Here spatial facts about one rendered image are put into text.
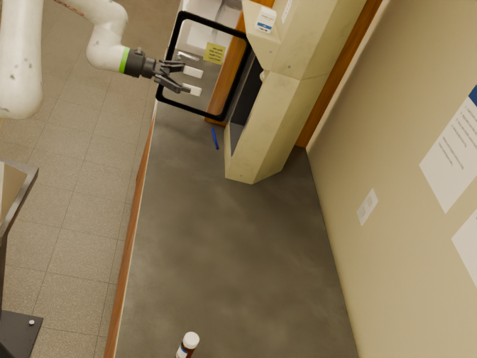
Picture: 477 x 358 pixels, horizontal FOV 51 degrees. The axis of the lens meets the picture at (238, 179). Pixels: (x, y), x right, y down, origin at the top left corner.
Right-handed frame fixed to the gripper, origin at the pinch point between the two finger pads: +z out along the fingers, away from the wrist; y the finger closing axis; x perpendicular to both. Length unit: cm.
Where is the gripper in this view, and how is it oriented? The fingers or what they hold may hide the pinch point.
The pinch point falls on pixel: (198, 82)
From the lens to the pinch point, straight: 183.4
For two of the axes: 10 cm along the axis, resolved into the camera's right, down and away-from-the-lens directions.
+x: -3.3, 7.4, 5.9
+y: -0.2, -6.3, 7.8
